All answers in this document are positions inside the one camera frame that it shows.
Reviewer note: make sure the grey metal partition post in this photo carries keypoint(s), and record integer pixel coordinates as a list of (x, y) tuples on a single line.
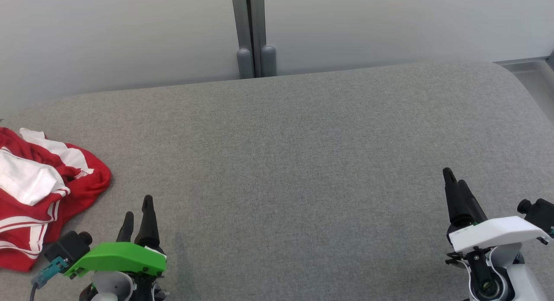
[(249, 19)]

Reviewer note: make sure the grey metal floor rail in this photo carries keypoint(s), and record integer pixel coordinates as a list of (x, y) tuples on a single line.
[(523, 63)]

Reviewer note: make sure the teal left camera connector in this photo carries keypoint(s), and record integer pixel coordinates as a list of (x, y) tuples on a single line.
[(49, 271)]

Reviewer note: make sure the red basketball shorts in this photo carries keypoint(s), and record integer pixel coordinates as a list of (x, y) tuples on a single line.
[(93, 184)]

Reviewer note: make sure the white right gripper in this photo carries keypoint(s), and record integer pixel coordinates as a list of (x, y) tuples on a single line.
[(493, 231)]

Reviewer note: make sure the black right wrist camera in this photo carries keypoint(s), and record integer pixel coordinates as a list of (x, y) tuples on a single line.
[(539, 212)]

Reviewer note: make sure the grey cylinder post foot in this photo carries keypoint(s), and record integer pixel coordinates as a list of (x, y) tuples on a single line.
[(268, 60), (245, 63)]

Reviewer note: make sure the grey fabric sofa cushion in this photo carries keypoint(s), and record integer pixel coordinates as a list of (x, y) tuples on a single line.
[(294, 162)]

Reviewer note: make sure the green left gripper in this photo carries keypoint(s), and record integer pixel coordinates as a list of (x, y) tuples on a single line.
[(119, 257)]

